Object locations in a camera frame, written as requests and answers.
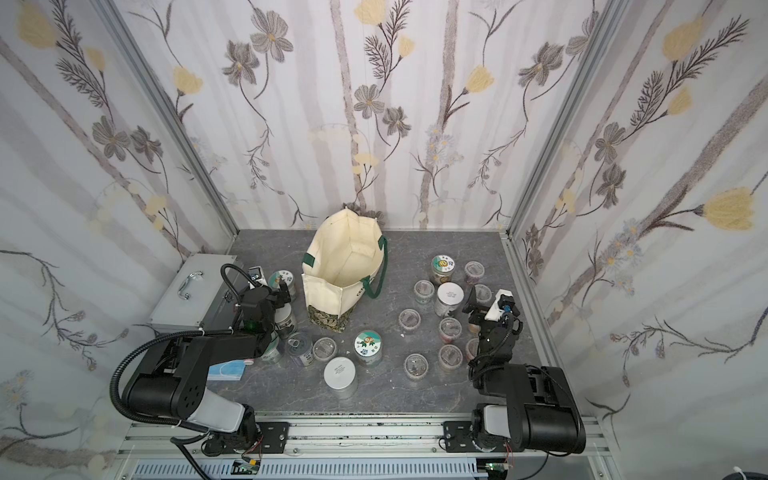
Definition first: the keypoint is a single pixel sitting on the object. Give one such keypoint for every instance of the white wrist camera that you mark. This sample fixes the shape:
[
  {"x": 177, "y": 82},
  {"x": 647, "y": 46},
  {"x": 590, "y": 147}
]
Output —
[
  {"x": 503, "y": 307},
  {"x": 256, "y": 275}
]

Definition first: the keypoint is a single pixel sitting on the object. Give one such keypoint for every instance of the white purple cartoon seed jar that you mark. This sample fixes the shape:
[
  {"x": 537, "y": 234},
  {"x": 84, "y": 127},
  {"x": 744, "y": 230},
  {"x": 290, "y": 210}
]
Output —
[{"x": 273, "y": 353}]

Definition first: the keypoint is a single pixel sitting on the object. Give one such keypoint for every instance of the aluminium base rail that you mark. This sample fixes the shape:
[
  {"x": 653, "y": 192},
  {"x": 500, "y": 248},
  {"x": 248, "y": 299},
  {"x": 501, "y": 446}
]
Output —
[{"x": 391, "y": 446}]

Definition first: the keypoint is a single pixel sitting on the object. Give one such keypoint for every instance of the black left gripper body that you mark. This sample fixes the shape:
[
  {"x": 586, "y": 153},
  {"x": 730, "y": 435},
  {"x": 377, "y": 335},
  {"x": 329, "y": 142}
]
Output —
[{"x": 278, "y": 297}]

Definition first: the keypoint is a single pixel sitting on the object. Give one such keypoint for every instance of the yellow stripe lid jar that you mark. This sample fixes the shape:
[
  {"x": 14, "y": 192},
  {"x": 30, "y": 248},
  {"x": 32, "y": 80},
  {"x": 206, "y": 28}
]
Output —
[{"x": 450, "y": 357}]

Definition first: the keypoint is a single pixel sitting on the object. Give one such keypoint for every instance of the red orange label seed jar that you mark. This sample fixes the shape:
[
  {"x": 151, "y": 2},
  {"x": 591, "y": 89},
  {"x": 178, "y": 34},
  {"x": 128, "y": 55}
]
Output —
[{"x": 368, "y": 347}]

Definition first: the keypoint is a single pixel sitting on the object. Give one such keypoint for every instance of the white cartoon label seed jar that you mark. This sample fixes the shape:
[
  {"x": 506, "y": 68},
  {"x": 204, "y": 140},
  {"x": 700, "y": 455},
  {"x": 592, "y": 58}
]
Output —
[{"x": 442, "y": 268}]

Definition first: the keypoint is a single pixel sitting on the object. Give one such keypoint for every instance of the blue face mask pack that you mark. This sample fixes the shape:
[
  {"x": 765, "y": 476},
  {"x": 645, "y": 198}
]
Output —
[{"x": 227, "y": 371}]

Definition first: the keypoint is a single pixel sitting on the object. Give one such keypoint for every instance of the clear purple label seed jar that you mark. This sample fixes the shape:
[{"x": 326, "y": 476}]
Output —
[{"x": 474, "y": 271}]

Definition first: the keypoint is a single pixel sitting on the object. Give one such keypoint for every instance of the teal label seed jar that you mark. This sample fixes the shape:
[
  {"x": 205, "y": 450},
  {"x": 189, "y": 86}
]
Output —
[{"x": 424, "y": 291}]

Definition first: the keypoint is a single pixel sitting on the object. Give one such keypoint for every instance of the grey metal case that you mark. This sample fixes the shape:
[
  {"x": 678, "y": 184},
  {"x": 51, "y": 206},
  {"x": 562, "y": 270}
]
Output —
[{"x": 197, "y": 297}]

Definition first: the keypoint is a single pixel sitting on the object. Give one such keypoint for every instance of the dark multicolour label jar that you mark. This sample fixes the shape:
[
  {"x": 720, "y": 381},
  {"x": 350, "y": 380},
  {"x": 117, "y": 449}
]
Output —
[{"x": 416, "y": 366}]

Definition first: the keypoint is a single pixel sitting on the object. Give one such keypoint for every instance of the silver tin can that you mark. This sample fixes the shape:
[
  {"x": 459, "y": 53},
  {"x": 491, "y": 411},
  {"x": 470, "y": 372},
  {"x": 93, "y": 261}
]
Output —
[{"x": 299, "y": 348}]

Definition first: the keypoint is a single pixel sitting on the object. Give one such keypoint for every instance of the white text label jar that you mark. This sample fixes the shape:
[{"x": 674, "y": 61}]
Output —
[{"x": 449, "y": 297}]

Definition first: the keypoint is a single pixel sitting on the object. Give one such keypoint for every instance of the cream canvas tote bag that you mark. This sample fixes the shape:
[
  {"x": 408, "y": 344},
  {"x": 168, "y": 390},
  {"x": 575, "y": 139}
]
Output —
[{"x": 346, "y": 260}]

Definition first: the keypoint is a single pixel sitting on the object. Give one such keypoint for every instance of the plain white lid jar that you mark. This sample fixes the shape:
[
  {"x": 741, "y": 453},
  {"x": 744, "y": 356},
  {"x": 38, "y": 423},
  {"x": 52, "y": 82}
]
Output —
[{"x": 285, "y": 321}]

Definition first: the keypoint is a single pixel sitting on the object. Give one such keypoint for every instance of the red green label jar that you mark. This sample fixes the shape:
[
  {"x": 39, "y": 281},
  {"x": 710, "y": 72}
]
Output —
[{"x": 450, "y": 329}]

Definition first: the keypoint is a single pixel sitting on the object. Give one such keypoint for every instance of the clear jar grey contents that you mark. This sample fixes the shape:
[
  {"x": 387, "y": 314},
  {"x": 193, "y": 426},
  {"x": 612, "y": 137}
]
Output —
[{"x": 484, "y": 295}]

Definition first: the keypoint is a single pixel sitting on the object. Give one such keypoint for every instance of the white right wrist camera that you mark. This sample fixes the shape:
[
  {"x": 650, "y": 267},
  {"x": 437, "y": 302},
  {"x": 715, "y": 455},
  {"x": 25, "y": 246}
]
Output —
[{"x": 503, "y": 307}]

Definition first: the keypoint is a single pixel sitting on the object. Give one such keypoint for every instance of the grey label seed jar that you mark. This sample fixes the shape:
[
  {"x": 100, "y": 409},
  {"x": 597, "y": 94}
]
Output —
[{"x": 340, "y": 377}]

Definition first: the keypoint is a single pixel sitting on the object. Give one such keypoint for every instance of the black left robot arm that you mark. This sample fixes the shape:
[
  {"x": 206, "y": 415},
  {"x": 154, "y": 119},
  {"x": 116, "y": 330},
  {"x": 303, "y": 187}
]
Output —
[{"x": 164, "y": 381}]

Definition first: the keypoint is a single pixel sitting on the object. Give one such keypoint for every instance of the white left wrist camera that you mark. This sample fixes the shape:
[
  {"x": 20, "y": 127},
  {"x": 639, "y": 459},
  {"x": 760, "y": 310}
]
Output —
[{"x": 256, "y": 275}]

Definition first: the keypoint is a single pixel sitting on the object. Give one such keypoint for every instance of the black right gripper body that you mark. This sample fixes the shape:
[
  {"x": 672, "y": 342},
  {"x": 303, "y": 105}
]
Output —
[{"x": 480, "y": 312}]

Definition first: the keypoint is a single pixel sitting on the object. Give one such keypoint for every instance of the clear jar brown contents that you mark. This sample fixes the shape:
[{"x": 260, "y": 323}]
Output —
[{"x": 471, "y": 349}]

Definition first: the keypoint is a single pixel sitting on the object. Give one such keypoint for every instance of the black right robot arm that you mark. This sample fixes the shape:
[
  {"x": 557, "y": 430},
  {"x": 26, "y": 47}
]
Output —
[{"x": 539, "y": 411}]

